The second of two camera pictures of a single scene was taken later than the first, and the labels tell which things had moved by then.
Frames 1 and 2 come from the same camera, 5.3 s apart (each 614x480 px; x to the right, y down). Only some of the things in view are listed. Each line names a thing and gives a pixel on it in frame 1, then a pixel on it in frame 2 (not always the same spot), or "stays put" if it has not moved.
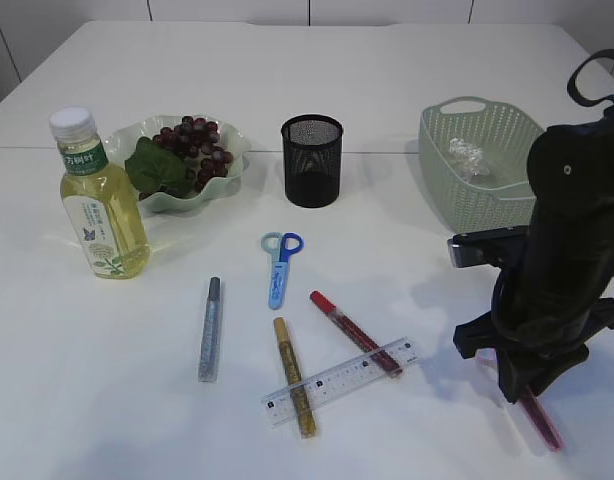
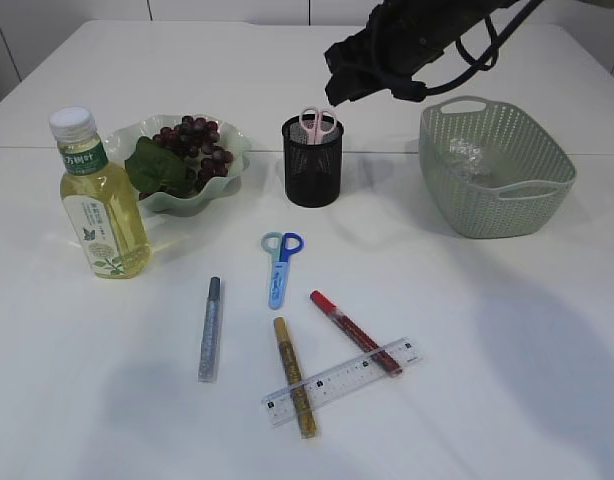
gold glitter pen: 305,423 stays put
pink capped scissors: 488,357 to 316,123
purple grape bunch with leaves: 177,160 stays put
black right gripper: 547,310 to 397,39
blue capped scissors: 281,245 stays put
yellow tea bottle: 102,207 stays put
